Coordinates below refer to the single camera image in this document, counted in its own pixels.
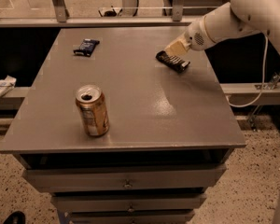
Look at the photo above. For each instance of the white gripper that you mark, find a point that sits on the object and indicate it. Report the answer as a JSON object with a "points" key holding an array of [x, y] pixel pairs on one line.
{"points": [[196, 37]]}

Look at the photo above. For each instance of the black rxbar chocolate bar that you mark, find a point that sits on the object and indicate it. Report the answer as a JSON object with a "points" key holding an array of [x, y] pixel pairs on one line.
{"points": [[173, 62]]}

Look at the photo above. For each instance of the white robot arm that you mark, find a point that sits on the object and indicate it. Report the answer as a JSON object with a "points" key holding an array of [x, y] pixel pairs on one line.
{"points": [[235, 19]]}

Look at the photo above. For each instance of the blue rxbar blueberry bar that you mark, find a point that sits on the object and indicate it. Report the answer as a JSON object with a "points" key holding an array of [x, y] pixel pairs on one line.
{"points": [[87, 47]]}

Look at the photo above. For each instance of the black white object behind railing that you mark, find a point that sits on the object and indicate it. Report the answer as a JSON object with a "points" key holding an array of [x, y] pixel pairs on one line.
{"points": [[109, 11]]}

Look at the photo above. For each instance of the orange soda can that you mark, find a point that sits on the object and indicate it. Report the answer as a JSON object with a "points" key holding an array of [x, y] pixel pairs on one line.
{"points": [[90, 102]]}

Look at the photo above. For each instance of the grey drawer cabinet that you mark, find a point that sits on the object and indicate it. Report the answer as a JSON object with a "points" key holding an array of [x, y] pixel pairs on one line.
{"points": [[157, 117]]}

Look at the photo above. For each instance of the grey top drawer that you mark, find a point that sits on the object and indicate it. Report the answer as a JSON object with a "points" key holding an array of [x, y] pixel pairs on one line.
{"points": [[125, 178]]}

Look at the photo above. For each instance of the grey drawer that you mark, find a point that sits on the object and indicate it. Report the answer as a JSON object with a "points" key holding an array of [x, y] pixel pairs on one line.
{"points": [[137, 217], [125, 178], [129, 203]]}

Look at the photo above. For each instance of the grey middle drawer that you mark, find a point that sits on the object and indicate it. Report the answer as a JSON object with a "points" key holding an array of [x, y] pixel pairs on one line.
{"points": [[129, 203]]}

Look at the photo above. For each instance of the grey bottom drawer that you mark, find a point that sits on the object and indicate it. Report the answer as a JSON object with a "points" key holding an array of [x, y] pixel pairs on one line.
{"points": [[137, 217]]}

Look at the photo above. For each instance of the white snack packet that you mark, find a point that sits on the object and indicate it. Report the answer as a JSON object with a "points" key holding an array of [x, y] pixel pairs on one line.
{"points": [[7, 85]]}

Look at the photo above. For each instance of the black shoe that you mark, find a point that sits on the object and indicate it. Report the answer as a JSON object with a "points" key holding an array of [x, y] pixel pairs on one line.
{"points": [[17, 217]]}

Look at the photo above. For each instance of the metal railing frame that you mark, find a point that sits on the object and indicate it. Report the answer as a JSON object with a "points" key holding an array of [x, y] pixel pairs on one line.
{"points": [[84, 13]]}

